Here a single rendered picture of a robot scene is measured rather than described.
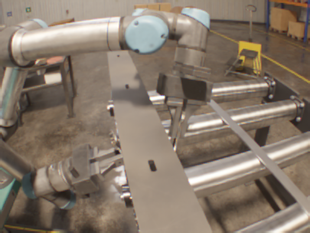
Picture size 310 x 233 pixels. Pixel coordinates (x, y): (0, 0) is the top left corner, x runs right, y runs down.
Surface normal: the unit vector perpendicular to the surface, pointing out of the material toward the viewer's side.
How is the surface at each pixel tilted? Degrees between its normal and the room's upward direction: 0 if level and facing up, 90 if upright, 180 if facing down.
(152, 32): 90
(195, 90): 77
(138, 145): 0
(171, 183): 0
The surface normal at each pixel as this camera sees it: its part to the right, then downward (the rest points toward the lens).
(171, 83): 0.20, 0.28
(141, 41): -0.08, 0.52
